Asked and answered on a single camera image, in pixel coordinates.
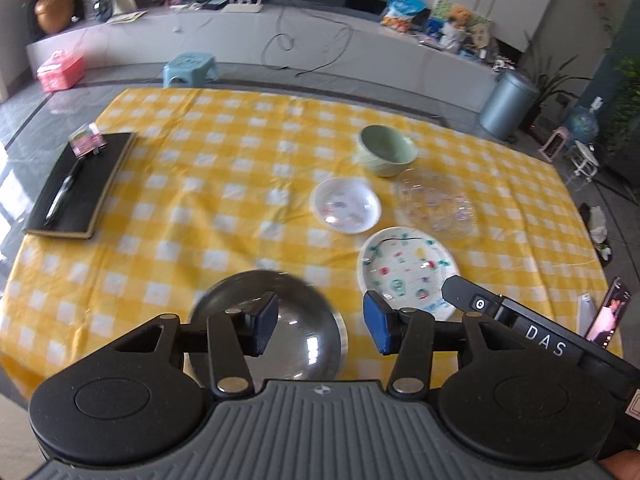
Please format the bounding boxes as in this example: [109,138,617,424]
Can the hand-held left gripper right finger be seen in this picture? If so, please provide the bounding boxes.
[363,290,538,397]

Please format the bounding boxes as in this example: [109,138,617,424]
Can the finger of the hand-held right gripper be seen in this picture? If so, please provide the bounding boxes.
[441,274,506,322]

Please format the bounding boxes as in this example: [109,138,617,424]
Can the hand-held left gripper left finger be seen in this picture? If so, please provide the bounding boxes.
[102,292,280,397]

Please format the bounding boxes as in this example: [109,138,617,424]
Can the steel bowl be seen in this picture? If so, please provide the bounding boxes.
[189,270,348,381]

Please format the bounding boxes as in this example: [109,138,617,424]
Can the large white printed plate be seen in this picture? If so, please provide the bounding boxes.
[356,226,460,322]

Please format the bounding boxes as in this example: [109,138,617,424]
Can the clear glass plate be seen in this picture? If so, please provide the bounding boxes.
[392,169,477,238]

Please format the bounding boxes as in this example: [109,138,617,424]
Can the small white printed plate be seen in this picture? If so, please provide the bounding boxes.
[310,176,382,235]

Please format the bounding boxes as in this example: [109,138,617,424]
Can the green ceramic bowl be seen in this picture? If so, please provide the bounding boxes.
[356,124,418,178]

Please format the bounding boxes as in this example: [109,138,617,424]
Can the smartphone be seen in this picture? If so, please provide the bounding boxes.
[584,276,633,348]

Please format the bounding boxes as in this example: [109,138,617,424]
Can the small pink stool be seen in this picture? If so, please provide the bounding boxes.
[542,127,571,162]

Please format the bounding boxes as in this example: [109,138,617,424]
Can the yellow checkered tablecloth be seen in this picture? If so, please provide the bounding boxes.
[0,87,623,401]

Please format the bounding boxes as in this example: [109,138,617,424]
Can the small white stool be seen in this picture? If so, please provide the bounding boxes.
[570,140,601,181]

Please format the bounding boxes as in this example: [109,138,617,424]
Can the grey-blue trash can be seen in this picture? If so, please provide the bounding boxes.
[479,69,541,141]

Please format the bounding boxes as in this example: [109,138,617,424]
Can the blue round bottle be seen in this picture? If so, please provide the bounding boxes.
[567,97,603,143]

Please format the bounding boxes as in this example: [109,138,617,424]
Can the potted green plant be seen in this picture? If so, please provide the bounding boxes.
[520,30,591,131]

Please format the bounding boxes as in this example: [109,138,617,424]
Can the black pen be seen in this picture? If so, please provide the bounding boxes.
[44,160,83,226]

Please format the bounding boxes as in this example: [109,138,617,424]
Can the pink card in clip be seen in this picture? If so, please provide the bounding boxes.
[69,122,108,158]

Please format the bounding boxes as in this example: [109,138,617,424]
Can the light blue plastic stool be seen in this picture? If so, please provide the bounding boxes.
[162,51,218,88]

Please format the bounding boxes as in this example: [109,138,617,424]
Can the stuffed toy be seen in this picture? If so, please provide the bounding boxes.
[440,4,473,53]

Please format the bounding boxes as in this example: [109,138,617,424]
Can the white marble tv bench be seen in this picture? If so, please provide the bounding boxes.
[25,0,506,111]

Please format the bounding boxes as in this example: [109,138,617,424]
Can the blue snack bag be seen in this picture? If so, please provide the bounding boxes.
[380,0,430,31]

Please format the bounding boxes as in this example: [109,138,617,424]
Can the pink storage box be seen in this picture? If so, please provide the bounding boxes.
[36,50,86,93]

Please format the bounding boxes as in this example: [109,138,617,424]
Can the gold round vase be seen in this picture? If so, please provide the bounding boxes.
[34,0,76,36]

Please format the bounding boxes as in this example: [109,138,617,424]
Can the black cable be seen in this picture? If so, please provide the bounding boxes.
[261,10,356,77]

